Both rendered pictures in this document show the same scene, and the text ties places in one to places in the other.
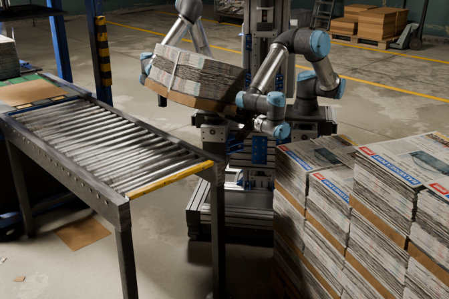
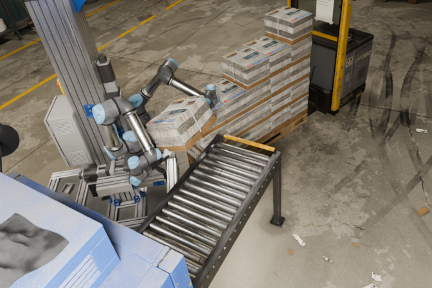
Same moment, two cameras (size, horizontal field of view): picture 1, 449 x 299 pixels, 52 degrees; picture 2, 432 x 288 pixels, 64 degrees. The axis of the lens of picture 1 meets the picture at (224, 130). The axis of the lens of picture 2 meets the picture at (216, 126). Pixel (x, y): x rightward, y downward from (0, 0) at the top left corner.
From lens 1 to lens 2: 3.27 m
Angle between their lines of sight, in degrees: 85
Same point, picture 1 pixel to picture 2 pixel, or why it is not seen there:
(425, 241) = (275, 67)
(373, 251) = (259, 92)
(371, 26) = not seen: outside the picture
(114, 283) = (236, 257)
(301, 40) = (173, 67)
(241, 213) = not seen: hidden behind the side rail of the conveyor
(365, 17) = not seen: outside the picture
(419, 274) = (274, 79)
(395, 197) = (263, 67)
